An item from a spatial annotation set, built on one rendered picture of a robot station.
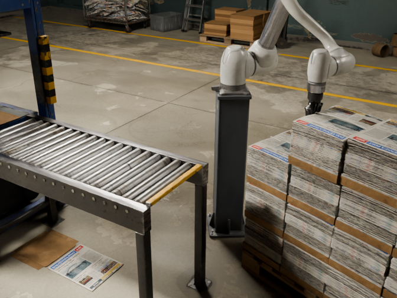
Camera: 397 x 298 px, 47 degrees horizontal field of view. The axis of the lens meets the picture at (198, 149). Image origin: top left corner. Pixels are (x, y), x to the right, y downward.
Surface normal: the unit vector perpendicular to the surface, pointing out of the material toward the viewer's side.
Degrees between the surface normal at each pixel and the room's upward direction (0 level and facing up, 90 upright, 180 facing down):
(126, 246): 0
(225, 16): 91
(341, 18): 90
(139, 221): 90
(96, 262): 0
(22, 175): 90
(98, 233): 0
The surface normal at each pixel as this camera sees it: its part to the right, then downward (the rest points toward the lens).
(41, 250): 0.01, -0.90
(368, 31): -0.52, 0.36
